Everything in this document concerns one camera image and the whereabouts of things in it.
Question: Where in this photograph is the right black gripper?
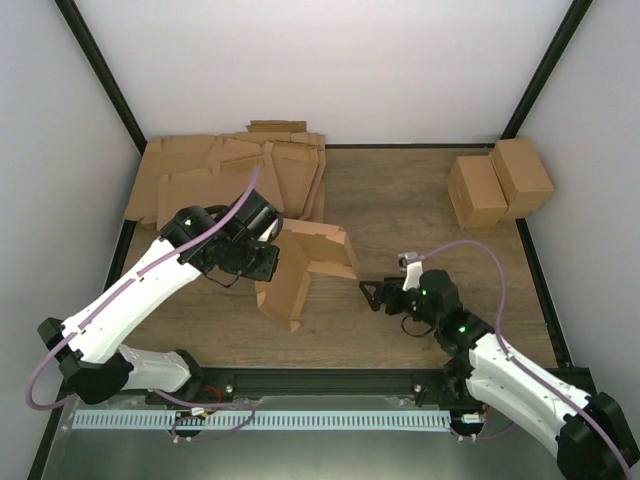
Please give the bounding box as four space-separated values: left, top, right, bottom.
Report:
359 277 441 329

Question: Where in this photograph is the cardboard box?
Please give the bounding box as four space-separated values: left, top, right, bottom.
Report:
255 219 359 332
490 138 554 220
446 155 507 230

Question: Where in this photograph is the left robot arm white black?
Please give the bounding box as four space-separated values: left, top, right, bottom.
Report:
38 190 283 405

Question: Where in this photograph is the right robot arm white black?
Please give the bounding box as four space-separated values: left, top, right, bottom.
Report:
359 270 639 479

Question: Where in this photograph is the stack of flat cardboard blanks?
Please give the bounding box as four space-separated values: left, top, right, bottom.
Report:
125 120 326 229

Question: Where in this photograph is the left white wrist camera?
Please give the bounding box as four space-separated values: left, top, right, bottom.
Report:
259 217 283 243

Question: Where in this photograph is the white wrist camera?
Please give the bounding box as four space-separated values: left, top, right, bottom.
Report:
259 217 283 243
397 252 423 291

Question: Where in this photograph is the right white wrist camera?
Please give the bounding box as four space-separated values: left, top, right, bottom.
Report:
397 252 423 291

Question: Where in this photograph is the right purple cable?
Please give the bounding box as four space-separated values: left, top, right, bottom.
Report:
422 241 634 480

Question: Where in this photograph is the purple cable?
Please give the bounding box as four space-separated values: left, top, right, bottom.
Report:
422 241 634 480
24 166 261 444

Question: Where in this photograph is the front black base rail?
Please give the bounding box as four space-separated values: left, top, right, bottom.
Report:
174 368 478 407

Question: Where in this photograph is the black aluminium frame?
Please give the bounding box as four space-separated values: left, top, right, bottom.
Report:
27 0 629 480

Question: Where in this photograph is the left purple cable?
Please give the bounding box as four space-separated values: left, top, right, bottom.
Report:
24 166 261 444

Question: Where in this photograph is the light blue slotted cable duct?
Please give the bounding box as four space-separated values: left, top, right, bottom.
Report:
72 410 451 432

